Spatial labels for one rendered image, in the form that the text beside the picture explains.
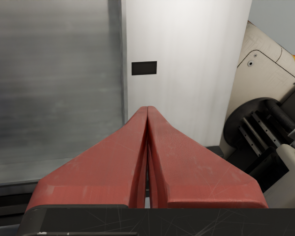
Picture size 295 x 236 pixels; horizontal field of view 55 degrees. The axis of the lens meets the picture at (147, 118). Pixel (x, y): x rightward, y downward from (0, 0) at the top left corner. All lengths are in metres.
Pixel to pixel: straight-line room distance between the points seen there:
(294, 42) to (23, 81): 1.38
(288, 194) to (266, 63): 0.56
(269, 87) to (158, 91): 0.92
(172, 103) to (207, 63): 0.07
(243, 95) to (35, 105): 0.96
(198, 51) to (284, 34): 1.20
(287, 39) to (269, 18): 0.16
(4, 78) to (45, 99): 0.05
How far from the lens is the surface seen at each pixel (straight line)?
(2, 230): 0.53
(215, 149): 0.43
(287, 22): 1.51
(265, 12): 1.43
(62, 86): 0.34
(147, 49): 0.33
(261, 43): 1.13
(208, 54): 0.35
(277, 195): 0.80
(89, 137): 0.38
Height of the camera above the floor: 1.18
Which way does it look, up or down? 53 degrees down
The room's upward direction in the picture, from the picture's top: 163 degrees clockwise
